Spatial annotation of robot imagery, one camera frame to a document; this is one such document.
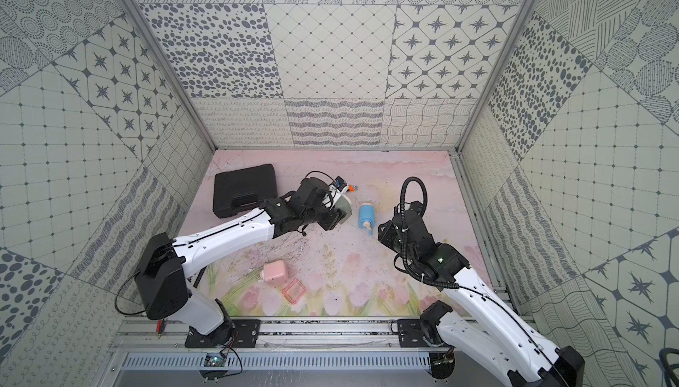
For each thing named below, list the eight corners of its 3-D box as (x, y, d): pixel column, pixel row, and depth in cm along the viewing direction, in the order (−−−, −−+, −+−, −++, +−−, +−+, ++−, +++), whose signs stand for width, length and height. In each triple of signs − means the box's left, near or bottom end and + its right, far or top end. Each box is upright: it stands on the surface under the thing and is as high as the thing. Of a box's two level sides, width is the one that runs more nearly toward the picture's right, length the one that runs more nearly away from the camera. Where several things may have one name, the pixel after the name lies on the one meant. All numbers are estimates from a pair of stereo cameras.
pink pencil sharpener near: (265, 285, 84) (259, 277, 78) (268, 268, 88) (263, 260, 82) (286, 285, 84) (282, 277, 78) (289, 268, 88) (285, 260, 82)
